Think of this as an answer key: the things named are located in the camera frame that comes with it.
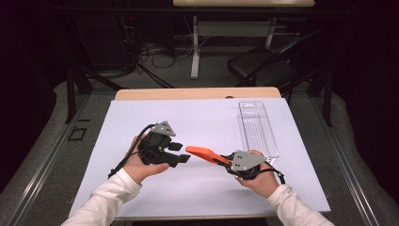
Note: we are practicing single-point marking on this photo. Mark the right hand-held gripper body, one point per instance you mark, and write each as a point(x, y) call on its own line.
point(244, 161)

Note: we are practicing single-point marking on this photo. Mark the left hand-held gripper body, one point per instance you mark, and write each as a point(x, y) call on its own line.
point(153, 146)

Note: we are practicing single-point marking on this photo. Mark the orange phone case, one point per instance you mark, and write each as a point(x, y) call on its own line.
point(200, 153)

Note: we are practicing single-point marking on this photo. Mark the clear plastic container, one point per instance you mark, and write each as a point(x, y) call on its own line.
point(257, 132)

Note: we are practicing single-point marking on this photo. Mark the person's left hand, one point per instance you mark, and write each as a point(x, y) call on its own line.
point(138, 169)

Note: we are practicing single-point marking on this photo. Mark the person's right hand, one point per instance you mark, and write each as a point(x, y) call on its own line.
point(265, 185)

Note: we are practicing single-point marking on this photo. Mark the white paper sheet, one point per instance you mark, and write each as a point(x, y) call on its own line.
point(194, 125)

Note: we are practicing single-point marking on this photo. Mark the black chair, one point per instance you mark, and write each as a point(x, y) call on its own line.
point(266, 69)

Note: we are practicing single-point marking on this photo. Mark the black metal stand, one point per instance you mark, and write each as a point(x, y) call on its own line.
point(72, 81)

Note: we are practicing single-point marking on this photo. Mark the black floor socket frame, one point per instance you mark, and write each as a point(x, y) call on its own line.
point(77, 134)

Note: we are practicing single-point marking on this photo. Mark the metal floor rail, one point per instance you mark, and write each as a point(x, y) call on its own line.
point(47, 163)
point(345, 163)

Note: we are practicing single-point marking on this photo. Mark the white metal frame desk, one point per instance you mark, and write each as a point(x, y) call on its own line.
point(232, 28)

